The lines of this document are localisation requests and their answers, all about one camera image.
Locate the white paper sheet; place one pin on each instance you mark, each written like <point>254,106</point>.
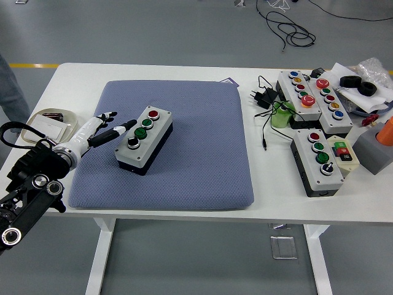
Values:
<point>337,72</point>

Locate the white wall switch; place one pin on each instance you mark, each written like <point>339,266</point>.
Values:
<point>46,126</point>

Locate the grey metal stand foot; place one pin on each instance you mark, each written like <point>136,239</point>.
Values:
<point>240,2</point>

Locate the clear bubble wrap bag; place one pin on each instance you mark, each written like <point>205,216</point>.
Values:
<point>373,69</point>

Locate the grey five-button control box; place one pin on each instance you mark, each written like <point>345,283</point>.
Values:
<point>322,107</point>
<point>287,86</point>

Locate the green cylinder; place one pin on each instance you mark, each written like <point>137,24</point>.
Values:
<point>281,118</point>

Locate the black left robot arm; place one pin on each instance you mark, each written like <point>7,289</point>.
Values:
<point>30,163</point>

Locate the grey four-button control box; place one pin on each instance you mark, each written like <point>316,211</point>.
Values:
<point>307,159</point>
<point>159,123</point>

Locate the purple-edged card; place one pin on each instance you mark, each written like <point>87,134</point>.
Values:
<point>231,81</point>

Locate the grey block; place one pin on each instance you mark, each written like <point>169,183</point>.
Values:
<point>371,153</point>

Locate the cream three-button switch box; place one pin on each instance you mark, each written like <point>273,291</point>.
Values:
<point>344,150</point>

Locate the blue-grey woven mat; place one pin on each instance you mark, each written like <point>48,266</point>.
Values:
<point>199,153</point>

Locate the red valve knob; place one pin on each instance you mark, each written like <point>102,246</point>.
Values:
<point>370,119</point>

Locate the orange cylinder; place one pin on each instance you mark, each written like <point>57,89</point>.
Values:
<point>387,132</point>

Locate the white table leg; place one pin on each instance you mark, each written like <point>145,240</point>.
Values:
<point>98,261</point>
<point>319,261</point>

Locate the person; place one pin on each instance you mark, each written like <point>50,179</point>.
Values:
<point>9,92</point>

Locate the blue rimmed bowl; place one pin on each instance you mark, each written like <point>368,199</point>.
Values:
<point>388,112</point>

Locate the black power adapter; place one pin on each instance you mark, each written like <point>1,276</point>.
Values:
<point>264,98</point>

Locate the small black device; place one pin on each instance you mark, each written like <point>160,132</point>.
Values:
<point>317,73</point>

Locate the dark red small case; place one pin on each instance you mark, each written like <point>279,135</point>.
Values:
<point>53,116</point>

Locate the clear floor plate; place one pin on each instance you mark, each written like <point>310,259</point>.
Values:
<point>284,247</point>

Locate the clear plastic bracket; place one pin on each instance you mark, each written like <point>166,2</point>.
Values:
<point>279,226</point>

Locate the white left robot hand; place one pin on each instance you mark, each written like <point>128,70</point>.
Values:
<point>83,133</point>

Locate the beige shallow tray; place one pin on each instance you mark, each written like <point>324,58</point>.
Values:
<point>69,118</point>

